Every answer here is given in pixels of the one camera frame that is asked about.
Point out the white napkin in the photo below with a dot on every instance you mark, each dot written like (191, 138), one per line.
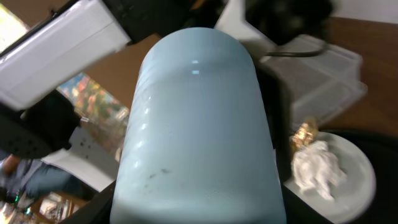
(315, 167)

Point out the clear plastic bin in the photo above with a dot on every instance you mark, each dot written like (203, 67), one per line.
(323, 86)

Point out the light blue cup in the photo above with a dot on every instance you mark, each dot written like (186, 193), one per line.
(198, 147)

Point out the person in purple shirt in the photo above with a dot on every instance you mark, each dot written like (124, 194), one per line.
(35, 178)

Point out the black rectangular tray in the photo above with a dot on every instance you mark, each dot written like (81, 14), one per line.
(276, 100)

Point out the grey plate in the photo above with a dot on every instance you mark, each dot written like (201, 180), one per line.
(354, 195)

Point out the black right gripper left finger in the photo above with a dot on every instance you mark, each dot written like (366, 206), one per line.
(97, 211)

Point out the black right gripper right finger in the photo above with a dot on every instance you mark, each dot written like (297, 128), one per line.
(298, 212)

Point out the gold brown snack wrapper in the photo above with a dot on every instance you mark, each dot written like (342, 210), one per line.
(305, 134)

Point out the round black tray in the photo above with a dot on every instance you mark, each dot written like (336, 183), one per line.
(381, 150)

